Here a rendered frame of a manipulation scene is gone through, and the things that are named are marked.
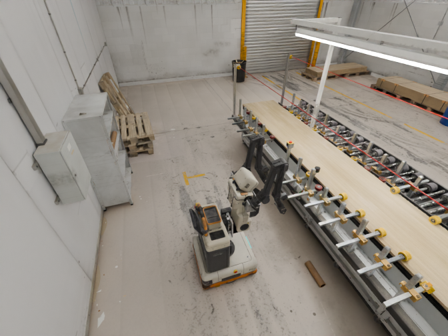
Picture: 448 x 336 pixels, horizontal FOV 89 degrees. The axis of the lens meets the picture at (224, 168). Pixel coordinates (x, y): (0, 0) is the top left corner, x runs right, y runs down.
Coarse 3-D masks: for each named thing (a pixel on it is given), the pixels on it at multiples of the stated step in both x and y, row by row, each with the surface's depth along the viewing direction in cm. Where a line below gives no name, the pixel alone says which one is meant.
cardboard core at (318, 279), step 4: (308, 264) 281; (312, 264) 282; (308, 268) 280; (312, 268) 277; (312, 272) 274; (316, 272) 273; (316, 276) 269; (320, 276) 270; (316, 280) 268; (320, 280) 265; (320, 284) 263; (324, 284) 266
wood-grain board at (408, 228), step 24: (264, 120) 412; (288, 120) 411; (312, 144) 346; (312, 168) 299; (336, 168) 299; (360, 168) 298; (336, 192) 263; (360, 192) 263; (384, 192) 262; (384, 216) 235; (408, 216) 234; (384, 240) 212; (408, 240) 212; (432, 240) 212; (408, 264) 193; (432, 264) 193
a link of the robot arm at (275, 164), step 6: (276, 162) 189; (282, 162) 189; (270, 168) 193; (276, 168) 187; (282, 168) 189; (270, 174) 193; (276, 174) 194; (270, 180) 196; (264, 186) 203; (270, 186) 200; (264, 192) 203; (264, 198) 205
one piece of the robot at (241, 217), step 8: (232, 184) 225; (232, 192) 223; (240, 192) 216; (248, 192) 217; (232, 200) 224; (240, 200) 215; (232, 208) 252; (240, 208) 233; (232, 216) 256; (240, 216) 235; (248, 216) 238; (240, 224) 241; (248, 224) 245
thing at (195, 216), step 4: (196, 208) 243; (192, 212) 234; (196, 212) 241; (192, 216) 230; (196, 216) 239; (192, 220) 226; (196, 220) 230; (200, 220) 235; (196, 224) 224; (200, 224) 228; (196, 228) 221; (200, 228) 225; (200, 232) 226; (204, 232) 220
